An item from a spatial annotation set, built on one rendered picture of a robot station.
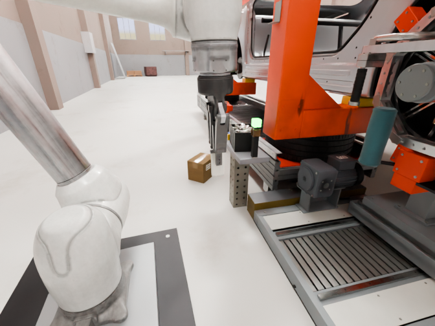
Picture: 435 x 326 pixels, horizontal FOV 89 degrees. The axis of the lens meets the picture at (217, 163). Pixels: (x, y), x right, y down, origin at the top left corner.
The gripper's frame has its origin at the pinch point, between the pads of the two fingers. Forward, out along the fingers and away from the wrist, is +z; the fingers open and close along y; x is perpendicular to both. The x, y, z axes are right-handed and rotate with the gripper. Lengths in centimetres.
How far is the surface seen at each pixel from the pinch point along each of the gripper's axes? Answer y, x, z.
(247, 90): -251, 104, 21
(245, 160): -52, 27, 27
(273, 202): -55, 48, 60
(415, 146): -17, 89, 13
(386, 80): -39, 90, -11
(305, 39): -60, 59, -30
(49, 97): -503, -244, 47
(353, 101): -32, 68, -5
